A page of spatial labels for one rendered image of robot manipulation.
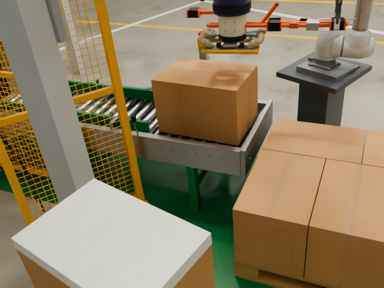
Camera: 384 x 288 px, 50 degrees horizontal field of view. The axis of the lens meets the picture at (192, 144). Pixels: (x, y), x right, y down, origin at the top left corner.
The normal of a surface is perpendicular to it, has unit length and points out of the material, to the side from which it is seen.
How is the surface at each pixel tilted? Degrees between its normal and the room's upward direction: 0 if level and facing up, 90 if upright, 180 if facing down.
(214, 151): 90
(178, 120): 90
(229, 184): 0
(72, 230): 0
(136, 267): 0
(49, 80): 90
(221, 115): 90
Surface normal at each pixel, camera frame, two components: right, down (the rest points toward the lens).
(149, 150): -0.39, 0.54
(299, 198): -0.09, -0.83
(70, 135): 0.92, 0.15
